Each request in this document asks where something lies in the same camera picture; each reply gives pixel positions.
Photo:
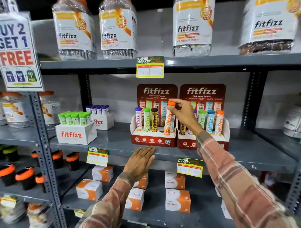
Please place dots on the purple-capped white tube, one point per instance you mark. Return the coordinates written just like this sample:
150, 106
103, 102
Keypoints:
138, 118

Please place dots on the green-capped tube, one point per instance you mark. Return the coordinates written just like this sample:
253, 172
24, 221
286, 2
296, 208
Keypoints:
146, 119
202, 118

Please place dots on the black green-lidded shaker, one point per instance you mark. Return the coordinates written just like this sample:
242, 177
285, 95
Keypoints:
10, 153

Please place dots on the person's left fingers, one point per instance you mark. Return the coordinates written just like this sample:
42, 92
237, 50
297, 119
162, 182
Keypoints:
145, 153

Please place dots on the person's right hand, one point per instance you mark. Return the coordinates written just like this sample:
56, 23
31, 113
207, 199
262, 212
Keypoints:
189, 115

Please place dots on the grey metal shelf rack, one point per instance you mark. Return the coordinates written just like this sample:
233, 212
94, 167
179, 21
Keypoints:
38, 131
117, 139

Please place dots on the brown-capped gold tube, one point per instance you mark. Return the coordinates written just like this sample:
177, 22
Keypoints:
182, 129
154, 119

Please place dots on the white labelled jar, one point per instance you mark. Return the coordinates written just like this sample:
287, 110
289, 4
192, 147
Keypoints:
292, 123

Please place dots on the large clear labelled jar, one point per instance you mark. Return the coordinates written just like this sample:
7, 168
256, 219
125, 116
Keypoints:
74, 35
192, 28
268, 25
117, 32

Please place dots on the person's left hand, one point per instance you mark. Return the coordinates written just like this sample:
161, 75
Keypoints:
137, 164

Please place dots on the yellow green price tag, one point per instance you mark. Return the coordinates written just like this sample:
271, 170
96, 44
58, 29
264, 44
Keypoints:
79, 213
97, 157
150, 69
189, 168

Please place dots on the orange-capped white orange tube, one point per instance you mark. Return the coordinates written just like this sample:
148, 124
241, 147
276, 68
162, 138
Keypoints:
219, 123
168, 122

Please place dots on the cluster of green-capped tubes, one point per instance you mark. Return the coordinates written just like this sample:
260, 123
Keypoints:
75, 118

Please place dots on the red cardboard display stand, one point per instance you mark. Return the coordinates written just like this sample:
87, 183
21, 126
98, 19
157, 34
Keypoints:
207, 90
152, 139

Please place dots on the blue-capped tube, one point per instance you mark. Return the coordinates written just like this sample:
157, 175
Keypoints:
210, 122

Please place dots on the cluster of purple-capped tubes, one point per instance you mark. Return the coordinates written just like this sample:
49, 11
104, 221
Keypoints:
97, 109

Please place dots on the white cardboard tube tray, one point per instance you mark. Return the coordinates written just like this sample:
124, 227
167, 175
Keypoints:
102, 122
75, 135

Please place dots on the group of orange white boxes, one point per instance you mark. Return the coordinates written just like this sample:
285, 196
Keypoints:
177, 200

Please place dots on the person's right thumb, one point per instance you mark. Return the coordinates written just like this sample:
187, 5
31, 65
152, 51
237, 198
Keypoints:
177, 110

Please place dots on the person's right forearm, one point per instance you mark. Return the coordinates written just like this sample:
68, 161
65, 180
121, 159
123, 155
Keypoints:
235, 183

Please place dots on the group of black orange-lidded shakers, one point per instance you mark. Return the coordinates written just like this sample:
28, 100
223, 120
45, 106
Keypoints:
24, 178

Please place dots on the clear snack packet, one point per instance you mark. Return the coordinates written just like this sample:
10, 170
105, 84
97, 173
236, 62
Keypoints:
11, 209
38, 215

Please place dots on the orange-lidded clear labelled jar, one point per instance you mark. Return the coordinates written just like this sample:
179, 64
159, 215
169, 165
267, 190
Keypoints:
14, 111
50, 110

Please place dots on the white promotion sign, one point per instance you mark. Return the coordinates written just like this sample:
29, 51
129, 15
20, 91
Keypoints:
18, 56

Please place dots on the person's left forearm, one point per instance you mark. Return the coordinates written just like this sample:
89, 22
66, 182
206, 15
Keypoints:
110, 202

